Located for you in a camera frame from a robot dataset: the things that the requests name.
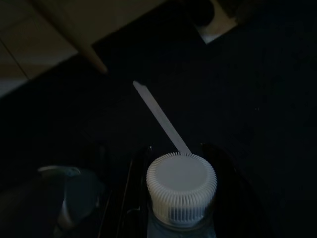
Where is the white-capped clear water bottle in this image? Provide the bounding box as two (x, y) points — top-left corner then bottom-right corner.
(145, 151), (218, 238)

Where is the dark blue carpet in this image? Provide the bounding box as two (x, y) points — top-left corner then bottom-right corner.
(0, 0), (317, 238)

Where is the black slipper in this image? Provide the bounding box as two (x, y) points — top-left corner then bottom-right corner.
(192, 0), (215, 27)

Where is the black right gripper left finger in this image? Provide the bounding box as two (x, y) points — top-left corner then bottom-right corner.
(99, 145), (154, 238)

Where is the short white tape strip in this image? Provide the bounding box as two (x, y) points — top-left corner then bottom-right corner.
(132, 80), (193, 156)

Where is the light wooden table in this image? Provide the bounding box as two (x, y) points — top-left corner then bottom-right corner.
(29, 0), (109, 74)

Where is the white fridge base board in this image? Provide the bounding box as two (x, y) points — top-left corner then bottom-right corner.
(195, 0), (239, 46)

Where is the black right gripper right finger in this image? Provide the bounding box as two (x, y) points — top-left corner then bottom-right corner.
(199, 142), (277, 238)

